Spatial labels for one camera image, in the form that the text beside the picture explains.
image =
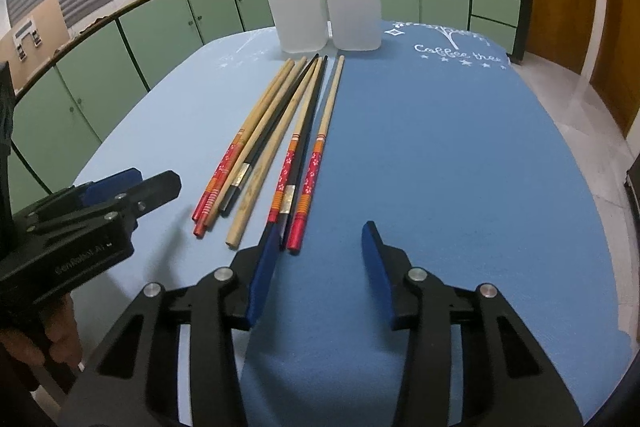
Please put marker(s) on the person's left hand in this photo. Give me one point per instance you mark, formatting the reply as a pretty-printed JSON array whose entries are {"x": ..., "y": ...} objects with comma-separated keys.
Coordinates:
[{"x": 62, "y": 332}]

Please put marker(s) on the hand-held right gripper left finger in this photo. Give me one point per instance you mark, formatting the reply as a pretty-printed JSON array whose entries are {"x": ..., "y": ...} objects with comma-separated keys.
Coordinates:
[{"x": 262, "y": 279}]

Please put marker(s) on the green base kitchen cabinets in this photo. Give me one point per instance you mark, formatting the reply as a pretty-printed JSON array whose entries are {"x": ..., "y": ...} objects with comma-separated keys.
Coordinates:
[{"x": 160, "y": 27}]

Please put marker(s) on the plain wooden chopstick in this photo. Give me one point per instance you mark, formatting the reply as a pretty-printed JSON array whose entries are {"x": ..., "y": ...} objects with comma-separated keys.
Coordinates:
[
  {"x": 252, "y": 192},
  {"x": 250, "y": 132}
]

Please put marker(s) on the red patterned bamboo chopstick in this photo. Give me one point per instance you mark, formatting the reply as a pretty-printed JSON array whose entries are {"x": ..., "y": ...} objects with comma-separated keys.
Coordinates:
[
  {"x": 320, "y": 142},
  {"x": 220, "y": 172},
  {"x": 287, "y": 167},
  {"x": 210, "y": 209}
]

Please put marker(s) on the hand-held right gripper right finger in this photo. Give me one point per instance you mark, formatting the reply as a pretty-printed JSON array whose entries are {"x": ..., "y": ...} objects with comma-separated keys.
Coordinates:
[{"x": 377, "y": 274}]

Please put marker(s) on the white plastic container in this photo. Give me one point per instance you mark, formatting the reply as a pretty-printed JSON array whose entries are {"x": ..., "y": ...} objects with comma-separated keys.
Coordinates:
[
  {"x": 297, "y": 12},
  {"x": 355, "y": 7}
]

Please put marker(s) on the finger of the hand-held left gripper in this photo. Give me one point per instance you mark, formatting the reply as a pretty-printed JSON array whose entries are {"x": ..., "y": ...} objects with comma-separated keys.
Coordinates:
[
  {"x": 155, "y": 189},
  {"x": 112, "y": 187}
]

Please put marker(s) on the plain wooden door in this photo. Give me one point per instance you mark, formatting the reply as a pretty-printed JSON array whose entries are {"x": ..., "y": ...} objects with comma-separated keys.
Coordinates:
[{"x": 620, "y": 47}]

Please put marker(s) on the black chopstick with silver band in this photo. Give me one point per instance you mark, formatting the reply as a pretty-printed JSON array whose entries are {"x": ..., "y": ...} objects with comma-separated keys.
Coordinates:
[
  {"x": 262, "y": 147},
  {"x": 313, "y": 109}
]

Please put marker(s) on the cardboard panel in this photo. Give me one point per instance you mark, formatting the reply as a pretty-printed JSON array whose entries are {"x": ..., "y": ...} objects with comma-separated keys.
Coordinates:
[{"x": 47, "y": 22}]

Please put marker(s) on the white utensil holder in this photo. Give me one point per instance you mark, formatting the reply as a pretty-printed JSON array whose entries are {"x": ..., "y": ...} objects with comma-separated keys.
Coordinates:
[{"x": 450, "y": 167}]

